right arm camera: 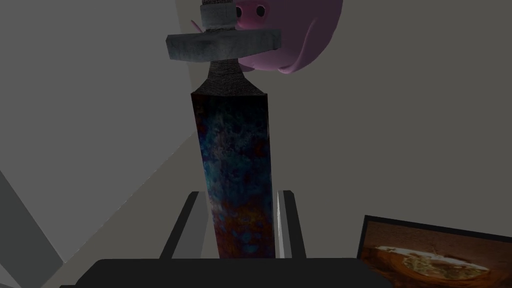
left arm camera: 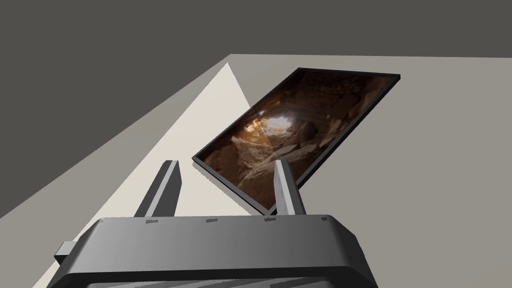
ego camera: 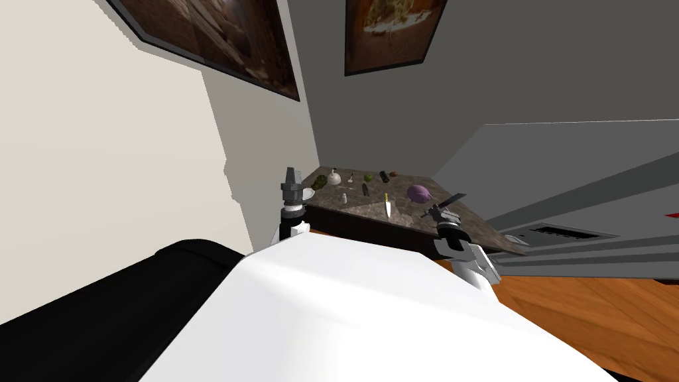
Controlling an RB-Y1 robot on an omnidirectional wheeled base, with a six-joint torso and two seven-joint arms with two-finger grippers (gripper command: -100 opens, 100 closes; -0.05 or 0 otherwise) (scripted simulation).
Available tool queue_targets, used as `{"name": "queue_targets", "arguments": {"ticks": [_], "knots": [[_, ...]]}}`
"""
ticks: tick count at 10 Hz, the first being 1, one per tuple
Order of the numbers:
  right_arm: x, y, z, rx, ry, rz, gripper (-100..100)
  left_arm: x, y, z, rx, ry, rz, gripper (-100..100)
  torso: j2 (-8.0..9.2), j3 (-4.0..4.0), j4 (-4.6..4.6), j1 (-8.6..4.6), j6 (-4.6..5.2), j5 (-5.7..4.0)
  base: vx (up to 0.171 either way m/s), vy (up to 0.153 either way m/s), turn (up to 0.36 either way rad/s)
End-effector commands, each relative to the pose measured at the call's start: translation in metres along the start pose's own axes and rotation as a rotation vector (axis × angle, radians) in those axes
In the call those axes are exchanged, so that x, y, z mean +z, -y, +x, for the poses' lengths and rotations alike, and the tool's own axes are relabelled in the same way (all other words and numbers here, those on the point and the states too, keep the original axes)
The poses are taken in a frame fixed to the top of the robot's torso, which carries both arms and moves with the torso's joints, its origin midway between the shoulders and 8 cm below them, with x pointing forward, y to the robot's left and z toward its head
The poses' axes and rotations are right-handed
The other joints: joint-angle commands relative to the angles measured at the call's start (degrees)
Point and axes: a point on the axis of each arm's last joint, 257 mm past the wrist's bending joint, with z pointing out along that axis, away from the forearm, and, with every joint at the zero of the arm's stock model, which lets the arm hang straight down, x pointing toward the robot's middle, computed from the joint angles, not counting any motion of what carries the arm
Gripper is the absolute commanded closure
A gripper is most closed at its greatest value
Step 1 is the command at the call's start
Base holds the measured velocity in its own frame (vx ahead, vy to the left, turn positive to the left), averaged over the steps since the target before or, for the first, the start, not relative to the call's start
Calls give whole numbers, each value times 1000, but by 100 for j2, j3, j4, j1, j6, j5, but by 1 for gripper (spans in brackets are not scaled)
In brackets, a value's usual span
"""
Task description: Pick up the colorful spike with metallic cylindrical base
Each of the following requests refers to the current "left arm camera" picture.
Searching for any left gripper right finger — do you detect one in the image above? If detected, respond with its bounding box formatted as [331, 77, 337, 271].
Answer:
[273, 159, 307, 217]

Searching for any black-framed brown rock picture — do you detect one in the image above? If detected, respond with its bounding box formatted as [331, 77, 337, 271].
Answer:
[191, 67, 402, 217]

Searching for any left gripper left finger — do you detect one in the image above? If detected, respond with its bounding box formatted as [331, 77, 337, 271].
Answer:
[133, 159, 183, 219]

